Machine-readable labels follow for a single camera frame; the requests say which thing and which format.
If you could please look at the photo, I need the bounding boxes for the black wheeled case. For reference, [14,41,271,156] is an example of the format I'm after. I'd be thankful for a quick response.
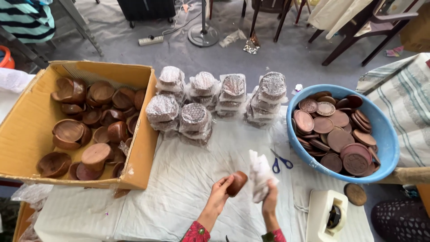
[116,0,176,29]

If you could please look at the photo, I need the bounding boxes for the crumpled foil wrapper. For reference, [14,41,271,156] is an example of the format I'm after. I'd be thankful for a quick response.
[243,32,261,55]

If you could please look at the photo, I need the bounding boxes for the white power strip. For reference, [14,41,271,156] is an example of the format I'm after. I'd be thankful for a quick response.
[138,35,164,46]

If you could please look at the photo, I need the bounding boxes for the cardboard box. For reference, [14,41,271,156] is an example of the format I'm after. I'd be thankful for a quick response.
[0,60,159,191]

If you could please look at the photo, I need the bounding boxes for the black perforated basket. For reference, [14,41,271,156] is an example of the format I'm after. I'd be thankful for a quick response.
[371,200,430,242]

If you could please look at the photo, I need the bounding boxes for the striped cloth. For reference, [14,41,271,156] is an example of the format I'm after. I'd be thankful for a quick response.
[355,52,430,168]

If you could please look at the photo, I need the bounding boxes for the white table cloth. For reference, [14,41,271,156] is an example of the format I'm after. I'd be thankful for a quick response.
[34,106,375,242]

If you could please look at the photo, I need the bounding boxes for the round wooden lid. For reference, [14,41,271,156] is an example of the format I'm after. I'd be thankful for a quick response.
[344,183,367,206]

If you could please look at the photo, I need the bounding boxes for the heap of round wooden lids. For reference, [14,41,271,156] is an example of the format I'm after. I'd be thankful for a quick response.
[292,91,381,177]

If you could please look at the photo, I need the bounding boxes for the clear crumpled plastic bag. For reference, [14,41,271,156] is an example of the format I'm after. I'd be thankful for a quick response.
[219,29,247,48]

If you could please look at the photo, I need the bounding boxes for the dark wooden table legs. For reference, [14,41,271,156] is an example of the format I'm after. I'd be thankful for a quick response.
[241,0,307,43]

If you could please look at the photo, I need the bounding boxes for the white tape dispenser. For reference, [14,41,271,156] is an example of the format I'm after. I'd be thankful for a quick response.
[305,189,349,242]

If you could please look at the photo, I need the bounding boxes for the clear plastic wrapping bag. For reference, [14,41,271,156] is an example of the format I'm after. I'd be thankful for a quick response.
[249,149,279,203]

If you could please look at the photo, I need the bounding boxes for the brown wooden bowl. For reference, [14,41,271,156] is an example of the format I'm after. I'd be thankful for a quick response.
[226,171,248,197]

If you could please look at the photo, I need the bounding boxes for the heap of wooden bowls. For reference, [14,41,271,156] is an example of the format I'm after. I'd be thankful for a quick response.
[36,77,147,181]

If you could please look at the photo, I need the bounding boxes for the person's right hand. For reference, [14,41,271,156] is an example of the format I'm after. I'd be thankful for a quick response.
[262,179,279,216]

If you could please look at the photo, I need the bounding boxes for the blue handled scissors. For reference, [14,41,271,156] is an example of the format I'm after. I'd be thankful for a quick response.
[270,147,294,174]

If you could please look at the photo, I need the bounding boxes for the dark wooden chair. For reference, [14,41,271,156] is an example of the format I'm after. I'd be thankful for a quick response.
[308,0,419,67]

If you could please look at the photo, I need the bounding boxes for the person's left hand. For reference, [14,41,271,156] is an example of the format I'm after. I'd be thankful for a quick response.
[208,175,235,216]

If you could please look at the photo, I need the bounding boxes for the blue plastic basin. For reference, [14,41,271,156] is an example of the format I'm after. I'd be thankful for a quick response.
[286,84,400,184]

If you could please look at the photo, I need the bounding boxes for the orange plastic bucket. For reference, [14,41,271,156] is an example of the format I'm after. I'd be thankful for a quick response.
[0,45,15,70]

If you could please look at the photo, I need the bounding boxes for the round fan stand base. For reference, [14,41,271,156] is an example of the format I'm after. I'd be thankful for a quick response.
[188,0,219,48]

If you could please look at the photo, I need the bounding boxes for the stacks of wrapped wooden bowls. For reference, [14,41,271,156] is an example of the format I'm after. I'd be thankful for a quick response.
[145,66,289,147]

